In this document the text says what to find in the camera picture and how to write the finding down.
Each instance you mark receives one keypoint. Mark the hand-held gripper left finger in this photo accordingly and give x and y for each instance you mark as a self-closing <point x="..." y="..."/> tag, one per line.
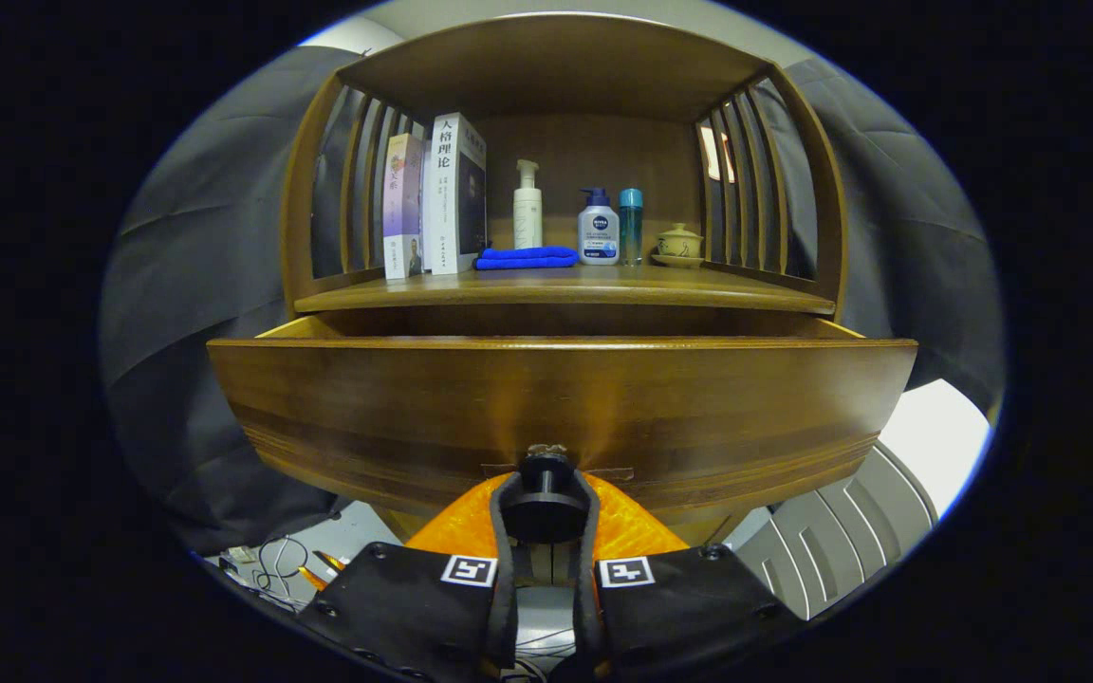
<point x="506" y="598"/>

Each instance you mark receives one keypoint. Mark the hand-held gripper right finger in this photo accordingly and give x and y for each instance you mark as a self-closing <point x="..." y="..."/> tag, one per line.
<point x="586" y="598"/>

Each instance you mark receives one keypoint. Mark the brown wooden drawer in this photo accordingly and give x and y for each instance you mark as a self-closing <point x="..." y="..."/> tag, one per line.
<point x="556" y="398"/>

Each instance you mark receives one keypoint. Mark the brown wooden countertop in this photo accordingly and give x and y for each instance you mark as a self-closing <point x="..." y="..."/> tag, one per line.
<point x="603" y="285"/>

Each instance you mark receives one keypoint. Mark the brown wooden cabinet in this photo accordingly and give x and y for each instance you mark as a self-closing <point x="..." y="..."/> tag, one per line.
<point x="584" y="161"/>

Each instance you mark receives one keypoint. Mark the grey slatted panel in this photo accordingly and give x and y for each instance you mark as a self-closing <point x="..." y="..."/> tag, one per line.
<point x="822" y="541"/>

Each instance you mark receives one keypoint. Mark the blue folded cloth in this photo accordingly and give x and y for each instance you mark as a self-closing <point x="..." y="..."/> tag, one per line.
<point x="527" y="258"/>

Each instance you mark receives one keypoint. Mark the beige saucer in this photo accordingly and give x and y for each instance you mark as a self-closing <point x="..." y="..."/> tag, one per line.
<point x="677" y="261"/>

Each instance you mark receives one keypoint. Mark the white bottle with blue cap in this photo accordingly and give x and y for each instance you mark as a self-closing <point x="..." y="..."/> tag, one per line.
<point x="598" y="237"/>

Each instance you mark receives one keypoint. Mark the beige lidded teacup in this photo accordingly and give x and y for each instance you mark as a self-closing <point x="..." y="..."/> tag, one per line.
<point x="679" y="242"/>

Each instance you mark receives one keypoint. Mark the teal slim bottle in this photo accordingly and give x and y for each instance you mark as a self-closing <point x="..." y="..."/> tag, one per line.
<point x="631" y="228"/>

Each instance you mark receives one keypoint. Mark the white flat board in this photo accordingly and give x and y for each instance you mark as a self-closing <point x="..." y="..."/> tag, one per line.
<point x="935" y="436"/>

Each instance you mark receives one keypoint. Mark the white pump bottle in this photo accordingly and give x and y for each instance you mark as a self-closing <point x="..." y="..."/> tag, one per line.
<point x="527" y="213"/>

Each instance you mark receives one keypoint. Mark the purple book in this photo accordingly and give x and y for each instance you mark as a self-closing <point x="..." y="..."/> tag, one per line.
<point x="402" y="209"/>

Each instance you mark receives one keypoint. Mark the white thick book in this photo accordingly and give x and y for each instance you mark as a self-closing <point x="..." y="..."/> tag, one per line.
<point x="447" y="199"/>

